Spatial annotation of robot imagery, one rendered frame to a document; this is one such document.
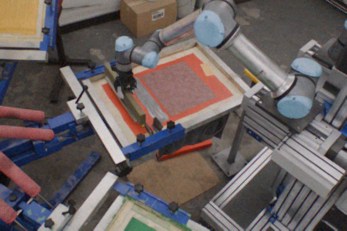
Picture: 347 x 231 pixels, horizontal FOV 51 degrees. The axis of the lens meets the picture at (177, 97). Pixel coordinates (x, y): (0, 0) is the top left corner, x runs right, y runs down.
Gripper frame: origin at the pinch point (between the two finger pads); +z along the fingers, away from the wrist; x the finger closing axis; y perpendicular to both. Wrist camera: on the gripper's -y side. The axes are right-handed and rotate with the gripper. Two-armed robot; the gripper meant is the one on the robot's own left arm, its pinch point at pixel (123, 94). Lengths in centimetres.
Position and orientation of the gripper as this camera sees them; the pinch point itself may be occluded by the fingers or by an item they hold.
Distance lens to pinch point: 184.3
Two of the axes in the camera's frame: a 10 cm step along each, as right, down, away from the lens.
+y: 5.3, 6.4, -5.5
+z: -0.8, 6.9, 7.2
